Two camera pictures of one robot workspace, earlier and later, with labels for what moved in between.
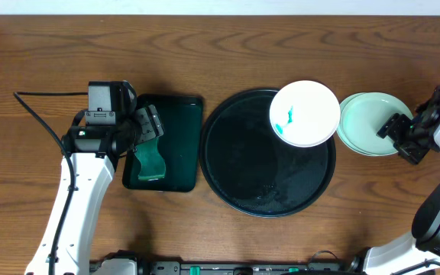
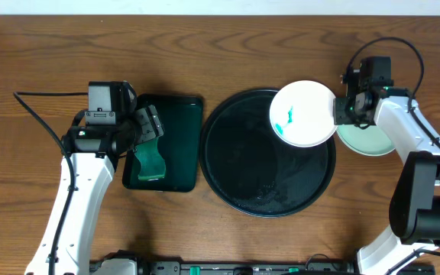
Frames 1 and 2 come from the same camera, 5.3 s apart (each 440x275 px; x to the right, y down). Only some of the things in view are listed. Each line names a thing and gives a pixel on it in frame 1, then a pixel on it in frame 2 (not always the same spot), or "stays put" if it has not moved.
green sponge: (153, 165) stays put
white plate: (305, 113) stays put
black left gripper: (147, 124) stays put
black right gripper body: (421, 141) → (347, 111)
